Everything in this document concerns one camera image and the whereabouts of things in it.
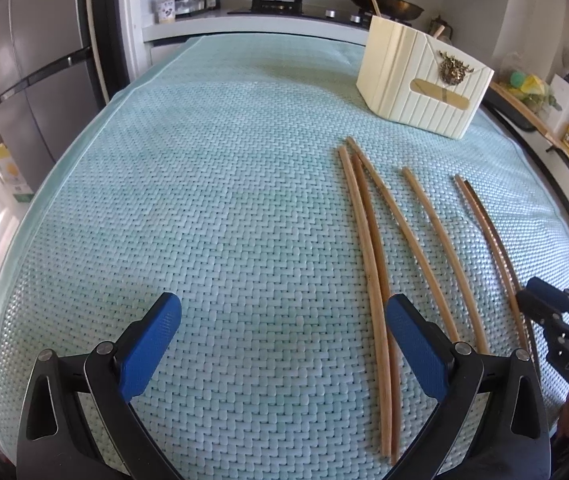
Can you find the yellow-green dish cloths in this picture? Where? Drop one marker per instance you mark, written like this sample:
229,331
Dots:
529,85

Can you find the cardboard box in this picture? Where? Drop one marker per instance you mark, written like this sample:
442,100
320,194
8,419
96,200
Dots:
7,170

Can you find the dark glass jug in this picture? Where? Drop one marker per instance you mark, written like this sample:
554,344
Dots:
448,35

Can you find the dark wok with glass lid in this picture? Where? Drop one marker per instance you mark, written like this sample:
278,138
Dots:
394,7

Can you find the grey refrigerator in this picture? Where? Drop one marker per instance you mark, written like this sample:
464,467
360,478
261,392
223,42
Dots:
39,60

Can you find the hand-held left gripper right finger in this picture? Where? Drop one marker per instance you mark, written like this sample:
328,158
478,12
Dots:
417,347

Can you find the wooden cutting board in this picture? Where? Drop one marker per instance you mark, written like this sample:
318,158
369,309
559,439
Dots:
524,110

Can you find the black gas hob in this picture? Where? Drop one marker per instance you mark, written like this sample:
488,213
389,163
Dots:
309,10

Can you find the light blue woven cloth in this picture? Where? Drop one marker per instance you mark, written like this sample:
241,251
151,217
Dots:
214,185

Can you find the cream ribbed utensil holder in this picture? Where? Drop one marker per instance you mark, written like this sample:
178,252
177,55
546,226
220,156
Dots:
414,105

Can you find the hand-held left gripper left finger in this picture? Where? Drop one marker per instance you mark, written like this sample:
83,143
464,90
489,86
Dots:
149,345

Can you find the wooden chopstick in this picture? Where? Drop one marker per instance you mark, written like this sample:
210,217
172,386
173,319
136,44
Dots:
438,31
494,230
372,222
437,220
367,260
374,4
484,225
400,215

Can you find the white kitchen counter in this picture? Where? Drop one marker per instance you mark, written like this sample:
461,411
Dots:
244,22

